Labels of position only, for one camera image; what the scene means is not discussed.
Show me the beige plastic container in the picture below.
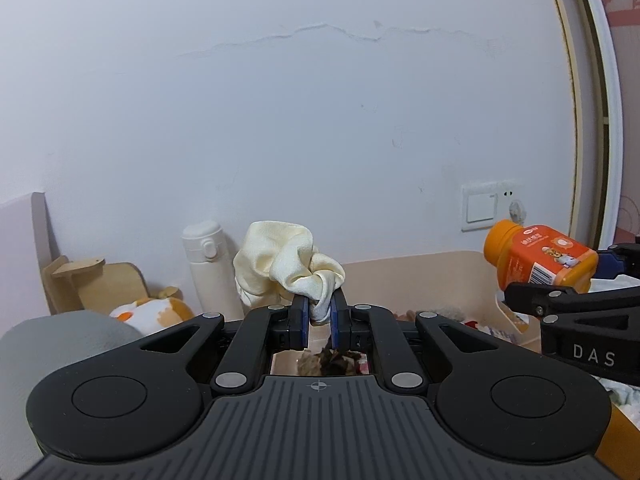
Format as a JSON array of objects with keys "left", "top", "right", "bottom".
[{"left": 270, "top": 250, "right": 543, "bottom": 376}]

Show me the cream door frame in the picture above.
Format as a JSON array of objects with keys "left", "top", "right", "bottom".
[{"left": 542, "top": 0, "right": 640, "bottom": 251}]

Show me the brown plaid hair bow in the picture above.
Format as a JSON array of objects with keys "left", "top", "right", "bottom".
[{"left": 320, "top": 345, "right": 362, "bottom": 376}]

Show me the white wall switch socket plate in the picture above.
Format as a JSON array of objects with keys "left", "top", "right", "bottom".
[{"left": 461, "top": 178, "right": 526, "bottom": 232}]

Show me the wooden animal-shaped stand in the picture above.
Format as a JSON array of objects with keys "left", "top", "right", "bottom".
[{"left": 42, "top": 256, "right": 153, "bottom": 317}]

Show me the orange pill bottle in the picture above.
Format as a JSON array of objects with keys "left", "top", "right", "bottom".
[{"left": 483, "top": 219, "right": 599, "bottom": 294}]

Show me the grey and cream plush pillow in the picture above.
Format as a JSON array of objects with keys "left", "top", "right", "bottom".
[{"left": 0, "top": 310, "right": 146, "bottom": 480}]

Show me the pale pink board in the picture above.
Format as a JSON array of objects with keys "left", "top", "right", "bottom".
[{"left": 0, "top": 192, "right": 53, "bottom": 333}]

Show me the brown fuzzy hair clip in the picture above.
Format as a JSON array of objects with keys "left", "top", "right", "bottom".
[{"left": 299, "top": 350, "right": 323, "bottom": 376}]

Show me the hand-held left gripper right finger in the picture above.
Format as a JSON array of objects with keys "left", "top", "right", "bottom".
[{"left": 330, "top": 290, "right": 543, "bottom": 395}]

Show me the orange and white plush toy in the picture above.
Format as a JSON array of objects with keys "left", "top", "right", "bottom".
[{"left": 109, "top": 287, "right": 196, "bottom": 337}]

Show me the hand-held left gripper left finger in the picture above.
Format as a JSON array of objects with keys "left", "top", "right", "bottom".
[{"left": 135, "top": 294, "right": 310, "bottom": 395}]

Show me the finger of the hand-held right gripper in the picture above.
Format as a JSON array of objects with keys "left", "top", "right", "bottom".
[
  {"left": 595, "top": 242, "right": 640, "bottom": 281},
  {"left": 501, "top": 282, "right": 640, "bottom": 322}
]

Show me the light blue striped bedding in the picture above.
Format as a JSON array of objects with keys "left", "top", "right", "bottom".
[{"left": 597, "top": 376, "right": 640, "bottom": 408}]

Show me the white thermos bottle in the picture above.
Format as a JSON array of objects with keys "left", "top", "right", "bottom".
[{"left": 181, "top": 220, "right": 246, "bottom": 322}]

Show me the cream satin scrunchie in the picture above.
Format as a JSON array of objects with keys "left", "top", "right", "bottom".
[{"left": 232, "top": 220, "right": 347, "bottom": 323}]

